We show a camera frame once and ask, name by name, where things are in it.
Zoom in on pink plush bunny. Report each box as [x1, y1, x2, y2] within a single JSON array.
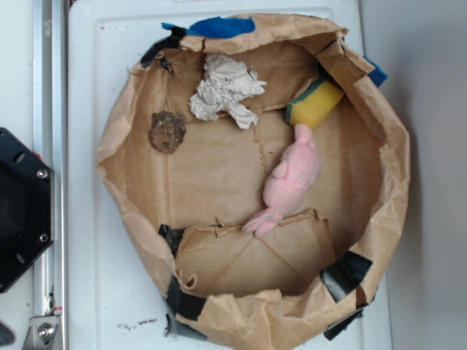
[[242, 123, 321, 238]]

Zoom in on brown paper bag bin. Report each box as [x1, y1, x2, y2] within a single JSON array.
[[96, 14, 410, 349]]

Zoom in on brown cookie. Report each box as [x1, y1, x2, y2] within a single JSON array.
[[149, 112, 187, 153]]

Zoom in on crumpled white paper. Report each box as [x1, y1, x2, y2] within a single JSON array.
[[189, 54, 267, 129]]

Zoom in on yellow green sponge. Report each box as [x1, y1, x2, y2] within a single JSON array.
[[285, 78, 344, 131]]

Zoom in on blue cloth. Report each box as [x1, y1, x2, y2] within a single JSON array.
[[161, 17, 256, 39]]

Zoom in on white plastic tray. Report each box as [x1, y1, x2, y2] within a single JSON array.
[[66, 0, 393, 350]]

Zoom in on blue sponge piece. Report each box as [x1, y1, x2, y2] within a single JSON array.
[[363, 55, 388, 88]]

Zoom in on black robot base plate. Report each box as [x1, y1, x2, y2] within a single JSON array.
[[1, 128, 53, 293]]

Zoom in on aluminium rail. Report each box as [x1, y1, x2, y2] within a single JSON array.
[[31, 1, 71, 349]]

